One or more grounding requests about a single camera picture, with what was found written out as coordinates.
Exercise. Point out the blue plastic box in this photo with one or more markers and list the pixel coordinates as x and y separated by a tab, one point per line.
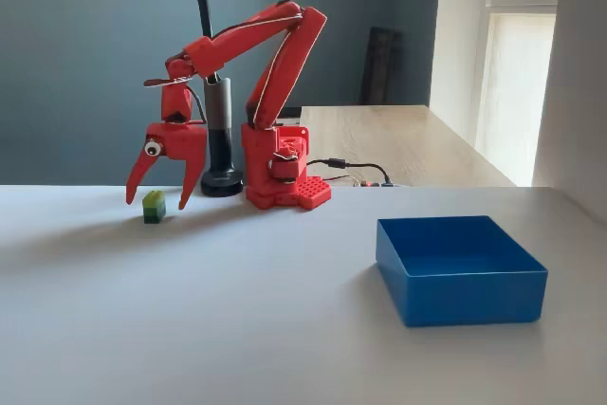
474	296

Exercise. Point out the dark wooden board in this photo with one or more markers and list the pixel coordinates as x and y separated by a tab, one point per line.
379	68

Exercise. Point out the window with white blind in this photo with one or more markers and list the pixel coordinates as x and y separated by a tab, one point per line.
517	92

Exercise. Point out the small controller board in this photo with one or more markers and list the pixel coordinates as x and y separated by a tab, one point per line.
374	183

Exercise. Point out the red robot arm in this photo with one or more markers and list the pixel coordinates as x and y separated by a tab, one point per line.
284	68

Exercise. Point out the green lego block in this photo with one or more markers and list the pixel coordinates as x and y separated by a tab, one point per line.
154	209

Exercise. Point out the black gooseneck stand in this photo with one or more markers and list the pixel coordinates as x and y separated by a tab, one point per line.
219	111

